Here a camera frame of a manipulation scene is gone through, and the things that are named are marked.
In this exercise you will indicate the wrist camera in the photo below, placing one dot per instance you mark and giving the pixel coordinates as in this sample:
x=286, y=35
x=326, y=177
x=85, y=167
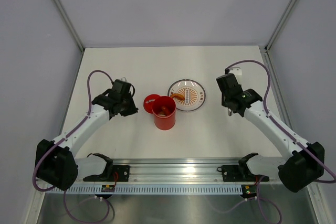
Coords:
x=122, y=87
x=230, y=82

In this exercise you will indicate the white printed plate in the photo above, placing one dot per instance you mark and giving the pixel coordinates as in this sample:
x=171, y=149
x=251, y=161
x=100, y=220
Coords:
x=193, y=92

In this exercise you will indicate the left aluminium frame post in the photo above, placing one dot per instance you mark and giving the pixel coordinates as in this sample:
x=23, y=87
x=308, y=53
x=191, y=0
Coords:
x=68, y=24

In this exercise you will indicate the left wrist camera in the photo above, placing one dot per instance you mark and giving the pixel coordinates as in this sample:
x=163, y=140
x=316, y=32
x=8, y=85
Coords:
x=122, y=87

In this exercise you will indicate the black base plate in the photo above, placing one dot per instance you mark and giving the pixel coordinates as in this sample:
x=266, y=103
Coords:
x=231, y=172
x=118, y=172

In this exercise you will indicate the red sausage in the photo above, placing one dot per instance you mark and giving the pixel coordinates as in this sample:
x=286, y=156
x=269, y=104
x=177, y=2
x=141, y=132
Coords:
x=165, y=110

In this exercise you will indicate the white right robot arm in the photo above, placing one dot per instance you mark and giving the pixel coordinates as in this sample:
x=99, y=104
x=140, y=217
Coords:
x=300, y=162

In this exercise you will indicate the orange chicken wing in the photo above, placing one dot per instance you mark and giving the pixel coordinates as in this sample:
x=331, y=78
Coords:
x=177, y=96

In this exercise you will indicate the red round lid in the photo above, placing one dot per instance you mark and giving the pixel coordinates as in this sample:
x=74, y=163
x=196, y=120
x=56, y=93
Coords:
x=148, y=102

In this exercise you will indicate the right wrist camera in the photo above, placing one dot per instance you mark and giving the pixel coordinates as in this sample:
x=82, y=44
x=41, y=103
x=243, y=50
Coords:
x=230, y=82

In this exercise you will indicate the red cylindrical lunch box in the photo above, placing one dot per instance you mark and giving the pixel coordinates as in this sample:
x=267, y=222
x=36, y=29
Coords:
x=164, y=123

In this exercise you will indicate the right aluminium frame post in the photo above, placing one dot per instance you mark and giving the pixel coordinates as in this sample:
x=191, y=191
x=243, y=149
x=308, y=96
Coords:
x=280, y=24

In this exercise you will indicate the white slotted cable duct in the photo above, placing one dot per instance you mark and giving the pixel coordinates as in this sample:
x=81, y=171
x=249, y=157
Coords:
x=128, y=189

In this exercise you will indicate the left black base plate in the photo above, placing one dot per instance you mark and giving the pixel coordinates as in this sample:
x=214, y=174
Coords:
x=118, y=172

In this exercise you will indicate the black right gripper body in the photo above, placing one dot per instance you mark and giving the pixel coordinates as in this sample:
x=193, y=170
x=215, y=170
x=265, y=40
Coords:
x=224, y=102

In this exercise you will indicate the aluminium mounting rail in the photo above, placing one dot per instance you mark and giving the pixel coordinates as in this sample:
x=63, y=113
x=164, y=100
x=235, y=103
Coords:
x=168, y=169

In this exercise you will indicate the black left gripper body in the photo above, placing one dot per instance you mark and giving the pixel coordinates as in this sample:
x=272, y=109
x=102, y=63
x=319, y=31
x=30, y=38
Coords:
x=128, y=107

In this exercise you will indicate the aluminium frame post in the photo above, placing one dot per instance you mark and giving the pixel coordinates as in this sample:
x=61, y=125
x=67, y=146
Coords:
x=68, y=24
x=280, y=24

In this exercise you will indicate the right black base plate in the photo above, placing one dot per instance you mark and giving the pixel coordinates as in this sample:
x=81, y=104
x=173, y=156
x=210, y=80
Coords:
x=231, y=172

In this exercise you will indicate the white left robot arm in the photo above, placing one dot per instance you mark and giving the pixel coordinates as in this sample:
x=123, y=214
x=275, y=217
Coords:
x=55, y=161

